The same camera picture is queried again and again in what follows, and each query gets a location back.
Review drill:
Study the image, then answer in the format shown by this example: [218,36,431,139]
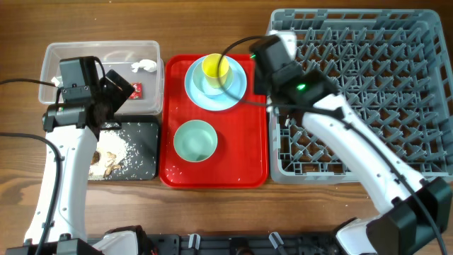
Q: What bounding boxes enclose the red snack wrapper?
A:
[129,83,142,100]

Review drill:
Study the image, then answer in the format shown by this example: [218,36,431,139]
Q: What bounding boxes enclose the white tissue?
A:
[131,59,158,73]

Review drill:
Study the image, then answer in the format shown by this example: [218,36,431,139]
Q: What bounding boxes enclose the yellow plastic cup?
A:
[202,53,230,89]

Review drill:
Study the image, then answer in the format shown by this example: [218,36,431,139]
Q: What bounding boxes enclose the green bowl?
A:
[173,120,218,163]

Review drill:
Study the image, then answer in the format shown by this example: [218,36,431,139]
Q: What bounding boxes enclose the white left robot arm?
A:
[6,70,154,254]

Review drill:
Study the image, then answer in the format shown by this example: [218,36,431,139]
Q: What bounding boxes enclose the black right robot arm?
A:
[256,65,452,254]

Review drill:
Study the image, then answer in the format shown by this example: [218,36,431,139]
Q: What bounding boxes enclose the black waste tray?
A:
[86,114,160,181]

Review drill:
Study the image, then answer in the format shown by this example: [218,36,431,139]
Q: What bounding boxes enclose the grey dishwasher rack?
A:
[268,8,452,181]

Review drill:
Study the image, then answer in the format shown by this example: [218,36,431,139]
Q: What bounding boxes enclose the light blue plate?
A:
[184,55,248,111]

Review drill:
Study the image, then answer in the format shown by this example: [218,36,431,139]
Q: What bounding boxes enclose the clear plastic bin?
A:
[40,40,164,115]

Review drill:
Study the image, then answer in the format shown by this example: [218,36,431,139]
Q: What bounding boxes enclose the rice and food scraps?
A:
[87,123,156,181]

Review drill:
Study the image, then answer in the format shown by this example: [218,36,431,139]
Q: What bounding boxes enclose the red plastic tray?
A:
[159,55,269,188]

